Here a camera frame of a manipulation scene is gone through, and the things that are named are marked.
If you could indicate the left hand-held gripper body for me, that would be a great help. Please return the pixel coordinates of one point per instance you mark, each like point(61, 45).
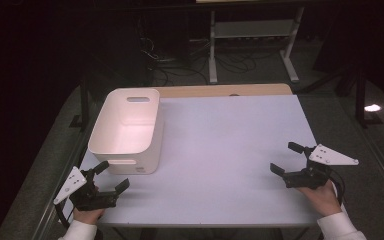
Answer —
point(88, 199)

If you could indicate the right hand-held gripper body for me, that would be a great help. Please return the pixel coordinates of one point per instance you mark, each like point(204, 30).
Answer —
point(308, 179)

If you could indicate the white plastic bin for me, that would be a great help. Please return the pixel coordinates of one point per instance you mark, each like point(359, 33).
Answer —
point(126, 133)

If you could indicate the person's left hand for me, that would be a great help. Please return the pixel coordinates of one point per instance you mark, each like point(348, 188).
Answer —
point(86, 216)

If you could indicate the person's right hand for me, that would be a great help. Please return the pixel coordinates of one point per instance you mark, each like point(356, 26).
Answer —
point(321, 200)

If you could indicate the black metal stand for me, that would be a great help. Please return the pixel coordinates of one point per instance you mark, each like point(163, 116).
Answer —
point(360, 96)
point(84, 103)

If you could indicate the white metal stand frame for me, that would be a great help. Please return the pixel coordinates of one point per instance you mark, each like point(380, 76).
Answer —
point(253, 29)

